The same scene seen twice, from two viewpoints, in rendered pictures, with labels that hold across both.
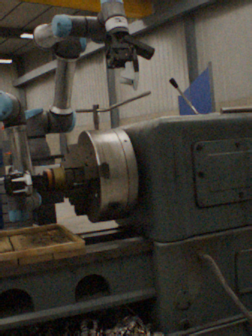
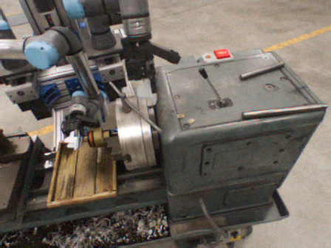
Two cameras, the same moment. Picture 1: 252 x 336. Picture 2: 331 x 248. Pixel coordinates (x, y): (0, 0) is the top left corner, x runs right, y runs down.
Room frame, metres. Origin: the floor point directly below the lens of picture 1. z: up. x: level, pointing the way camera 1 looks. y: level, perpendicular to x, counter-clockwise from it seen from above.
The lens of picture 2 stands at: (0.75, -0.22, 1.85)
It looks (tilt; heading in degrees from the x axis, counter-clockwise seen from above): 47 degrees down; 16
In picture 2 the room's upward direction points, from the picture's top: 6 degrees counter-clockwise
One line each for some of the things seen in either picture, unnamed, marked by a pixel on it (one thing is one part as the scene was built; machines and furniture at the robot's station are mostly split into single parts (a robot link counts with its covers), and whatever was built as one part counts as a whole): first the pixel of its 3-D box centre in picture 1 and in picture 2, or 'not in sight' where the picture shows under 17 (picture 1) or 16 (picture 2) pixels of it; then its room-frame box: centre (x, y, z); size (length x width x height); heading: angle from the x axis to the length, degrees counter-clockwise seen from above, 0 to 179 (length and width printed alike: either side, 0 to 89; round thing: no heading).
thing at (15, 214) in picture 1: (19, 206); (86, 114); (1.55, 0.43, 0.98); 0.11 x 0.08 x 0.11; 173
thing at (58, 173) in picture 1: (58, 180); (100, 137); (1.32, 0.23, 1.08); 0.09 x 0.09 x 0.09; 21
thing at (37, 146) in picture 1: (34, 145); (102, 36); (1.96, 0.44, 1.21); 0.15 x 0.15 x 0.10
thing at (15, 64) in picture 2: not in sight; (12, 54); (1.72, 0.87, 1.21); 0.15 x 0.15 x 0.10
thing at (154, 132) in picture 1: (199, 169); (221, 117); (1.53, -0.28, 1.06); 0.59 x 0.48 x 0.39; 111
